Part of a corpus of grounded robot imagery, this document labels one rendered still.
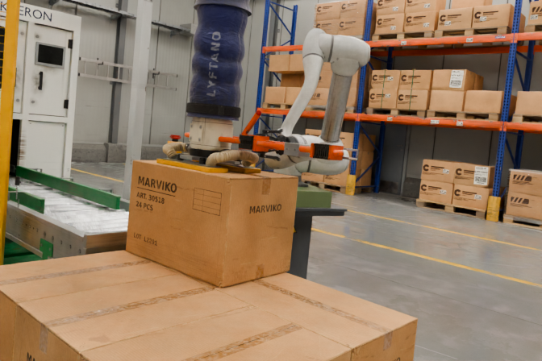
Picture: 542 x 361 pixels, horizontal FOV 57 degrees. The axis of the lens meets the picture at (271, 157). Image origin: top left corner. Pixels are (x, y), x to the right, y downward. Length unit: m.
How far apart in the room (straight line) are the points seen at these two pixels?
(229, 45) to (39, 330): 1.20
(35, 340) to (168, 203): 0.73
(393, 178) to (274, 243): 9.05
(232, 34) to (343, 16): 8.53
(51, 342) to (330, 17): 9.71
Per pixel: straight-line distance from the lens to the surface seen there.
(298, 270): 2.77
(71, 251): 2.44
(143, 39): 5.72
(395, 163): 10.97
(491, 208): 8.81
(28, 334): 1.66
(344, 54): 2.44
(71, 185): 3.72
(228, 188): 1.79
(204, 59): 2.05
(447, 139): 10.59
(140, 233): 2.20
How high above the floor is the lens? 1.13
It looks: 3 degrees down
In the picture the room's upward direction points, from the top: 5 degrees clockwise
